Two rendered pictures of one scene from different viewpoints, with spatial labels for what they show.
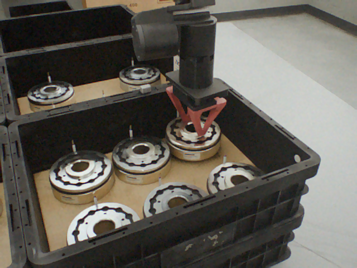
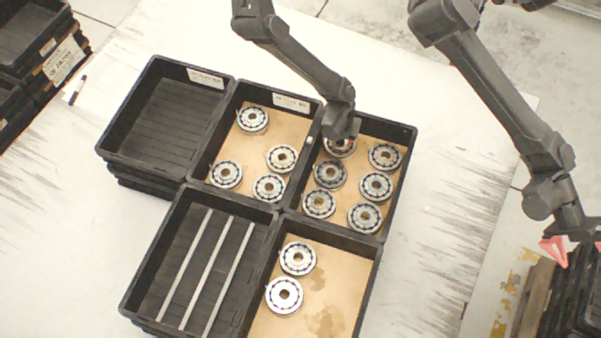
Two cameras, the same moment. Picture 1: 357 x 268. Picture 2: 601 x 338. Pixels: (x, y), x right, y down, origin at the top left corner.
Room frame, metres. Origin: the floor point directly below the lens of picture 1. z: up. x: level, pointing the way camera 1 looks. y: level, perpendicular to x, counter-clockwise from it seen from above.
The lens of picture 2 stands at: (0.00, 0.66, 2.27)
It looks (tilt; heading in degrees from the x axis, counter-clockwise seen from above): 61 degrees down; 316
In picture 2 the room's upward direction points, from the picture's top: 1 degrees counter-clockwise
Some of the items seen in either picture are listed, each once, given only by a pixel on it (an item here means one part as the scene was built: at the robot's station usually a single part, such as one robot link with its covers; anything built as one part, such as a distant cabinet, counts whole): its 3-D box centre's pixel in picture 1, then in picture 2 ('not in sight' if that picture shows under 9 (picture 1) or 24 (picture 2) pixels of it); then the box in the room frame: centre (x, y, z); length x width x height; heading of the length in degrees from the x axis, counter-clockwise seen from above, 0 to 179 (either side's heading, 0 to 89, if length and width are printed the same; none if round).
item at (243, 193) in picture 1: (155, 146); (352, 169); (0.43, 0.03, 0.92); 0.40 x 0.30 x 0.02; 116
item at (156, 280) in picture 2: not in sight; (206, 266); (0.53, 0.52, 0.87); 0.40 x 0.30 x 0.11; 116
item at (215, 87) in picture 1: (196, 70); (342, 120); (0.53, -0.03, 0.99); 0.10 x 0.07 x 0.07; 31
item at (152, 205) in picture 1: (178, 206); (376, 185); (0.36, 0.00, 0.86); 0.10 x 0.10 x 0.01
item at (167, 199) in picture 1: (178, 204); (376, 185); (0.36, 0.00, 0.86); 0.05 x 0.05 x 0.01
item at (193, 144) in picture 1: (193, 130); (340, 142); (0.54, -0.03, 0.87); 0.10 x 0.10 x 0.01
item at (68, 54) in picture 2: not in sight; (63, 60); (1.91, 0.30, 0.41); 0.31 x 0.02 x 0.16; 108
